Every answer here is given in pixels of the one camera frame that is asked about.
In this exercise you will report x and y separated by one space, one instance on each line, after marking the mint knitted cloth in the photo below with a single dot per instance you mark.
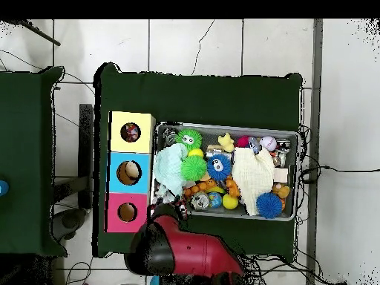
167 169

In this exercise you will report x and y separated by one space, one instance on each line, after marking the colourful patterned cloth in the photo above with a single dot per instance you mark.
130 132

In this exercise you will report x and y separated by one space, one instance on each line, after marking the cream knitted cloth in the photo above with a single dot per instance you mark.
252 178

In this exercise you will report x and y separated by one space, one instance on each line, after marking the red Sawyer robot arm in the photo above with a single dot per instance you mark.
196 249

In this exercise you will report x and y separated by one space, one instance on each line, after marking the shallow grey mesh bin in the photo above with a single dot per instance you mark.
209 135

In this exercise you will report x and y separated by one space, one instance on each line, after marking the wooden box with three holes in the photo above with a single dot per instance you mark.
142 142

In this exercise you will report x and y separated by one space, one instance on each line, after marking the yellow ball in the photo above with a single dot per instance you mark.
196 153

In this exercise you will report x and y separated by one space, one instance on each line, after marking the green spiky googly-eyed ball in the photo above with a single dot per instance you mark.
189 139

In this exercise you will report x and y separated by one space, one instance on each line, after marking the blue spiky googly-eyed ball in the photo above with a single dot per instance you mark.
219 167
269 205

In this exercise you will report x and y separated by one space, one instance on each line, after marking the yellow foam toy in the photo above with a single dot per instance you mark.
226 142

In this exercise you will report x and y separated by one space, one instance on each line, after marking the crushed silver can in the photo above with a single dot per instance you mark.
200 201

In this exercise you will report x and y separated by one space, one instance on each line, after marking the globe print ball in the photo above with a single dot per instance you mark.
215 199

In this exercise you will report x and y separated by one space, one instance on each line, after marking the dark green table cloth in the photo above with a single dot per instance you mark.
207 98
26 148

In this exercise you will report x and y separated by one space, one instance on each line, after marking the white baseball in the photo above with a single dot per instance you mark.
268 143

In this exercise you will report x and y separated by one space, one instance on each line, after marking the black upright panel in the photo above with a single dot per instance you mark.
86 148

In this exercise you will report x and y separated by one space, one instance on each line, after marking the grey stand foot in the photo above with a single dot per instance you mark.
69 222

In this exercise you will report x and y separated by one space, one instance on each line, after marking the blue round object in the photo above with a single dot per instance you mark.
3 188

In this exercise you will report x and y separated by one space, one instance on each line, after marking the dark rod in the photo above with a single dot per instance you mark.
38 33

